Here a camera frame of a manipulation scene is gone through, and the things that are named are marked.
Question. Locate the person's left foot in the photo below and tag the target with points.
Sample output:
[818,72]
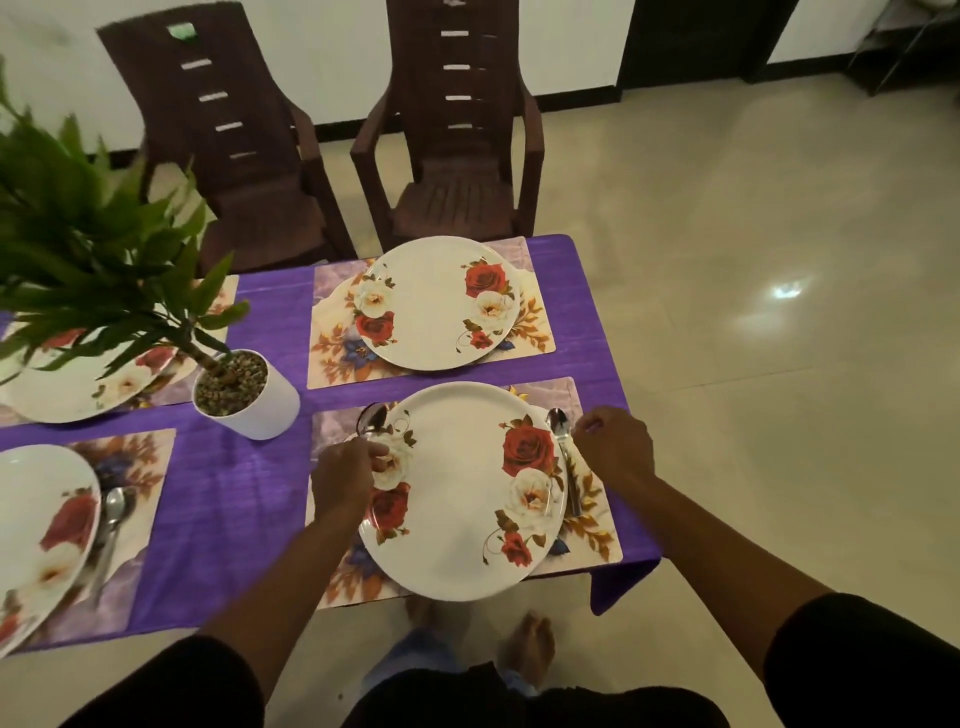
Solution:
[420,611]

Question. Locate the floral print placemat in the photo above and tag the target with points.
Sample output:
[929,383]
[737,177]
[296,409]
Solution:
[150,465]
[592,525]
[172,386]
[330,360]

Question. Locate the person's right forearm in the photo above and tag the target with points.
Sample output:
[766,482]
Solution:
[727,562]

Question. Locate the green plant in white pot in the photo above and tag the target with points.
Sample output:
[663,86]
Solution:
[270,409]

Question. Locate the person's light blue trousers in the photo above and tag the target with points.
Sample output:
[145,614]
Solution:
[412,652]

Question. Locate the purple tablecloth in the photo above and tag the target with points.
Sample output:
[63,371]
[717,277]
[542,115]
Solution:
[247,487]

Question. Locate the brown plastic armchair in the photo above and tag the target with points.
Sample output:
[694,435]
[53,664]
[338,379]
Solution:
[247,225]
[450,202]

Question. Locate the dark wooden door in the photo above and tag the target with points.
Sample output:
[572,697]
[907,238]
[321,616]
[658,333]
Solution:
[690,45]

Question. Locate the person's foot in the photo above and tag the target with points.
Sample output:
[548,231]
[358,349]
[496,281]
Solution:
[420,611]
[529,649]

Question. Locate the person's right foot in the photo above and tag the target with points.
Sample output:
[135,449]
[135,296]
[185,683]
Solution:
[529,649]

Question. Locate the person's left hand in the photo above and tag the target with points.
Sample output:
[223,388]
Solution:
[345,480]

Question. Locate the person's right hand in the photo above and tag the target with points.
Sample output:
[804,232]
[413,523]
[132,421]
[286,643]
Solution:
[615,446]

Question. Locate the person's black shirt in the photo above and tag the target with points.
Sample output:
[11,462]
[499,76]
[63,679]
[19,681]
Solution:
[862,660]

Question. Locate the white rose print plate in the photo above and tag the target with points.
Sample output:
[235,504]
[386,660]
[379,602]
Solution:
[450,487]
[60,390]
[427,300]
[30,495]

